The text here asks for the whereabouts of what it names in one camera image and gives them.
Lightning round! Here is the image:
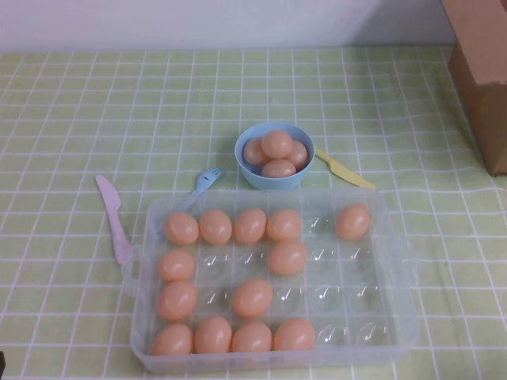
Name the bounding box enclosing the orange plastic egg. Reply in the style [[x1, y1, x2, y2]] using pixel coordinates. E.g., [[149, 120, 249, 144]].
[[261, 130, 294, 158], [194, 315, 233, 355], [232, 278, 273, 318], [242, 137, 270, 165], [266, 208, 302, 242], [158, 249, 196, 283], [273, 318, 316, 352], [163, 212, 200, 245], [336, 203, 372, 241], [231, 321, 273, 353], [151, 323, 195, 356], [199, 209, 233, 245], [233, 207, 268, 244], [285, 139, 309, 170], [158, 280, 198, 321], [261, 158, 297, 179], [269, 241, 309, 276]]

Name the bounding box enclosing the clear plastic egg box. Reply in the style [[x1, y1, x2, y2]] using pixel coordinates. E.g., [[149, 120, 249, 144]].
[[120, 185, 421, 375]]

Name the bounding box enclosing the brown cardboard box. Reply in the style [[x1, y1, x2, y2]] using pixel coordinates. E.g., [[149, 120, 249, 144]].
[[440, 0, 507, 178]]

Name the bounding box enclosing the light blue bowl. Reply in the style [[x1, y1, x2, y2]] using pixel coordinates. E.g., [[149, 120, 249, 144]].
[[234, 121, 316, 190]]

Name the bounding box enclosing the light blue plastic fork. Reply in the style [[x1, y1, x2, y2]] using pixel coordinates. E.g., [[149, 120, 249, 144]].
[[156, 165, 227, 238]]

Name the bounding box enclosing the yellow plastic knife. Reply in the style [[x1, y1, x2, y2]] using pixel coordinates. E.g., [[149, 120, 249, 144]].
[[314, 146, 376, 190]]

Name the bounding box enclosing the lilac plastic knife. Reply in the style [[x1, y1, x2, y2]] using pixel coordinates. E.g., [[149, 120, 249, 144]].
[[94, 174, 134, 265]]

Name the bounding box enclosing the green checked tablecloth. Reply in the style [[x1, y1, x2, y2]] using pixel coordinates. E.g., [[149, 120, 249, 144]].
[[0, 45, 507, 380]]

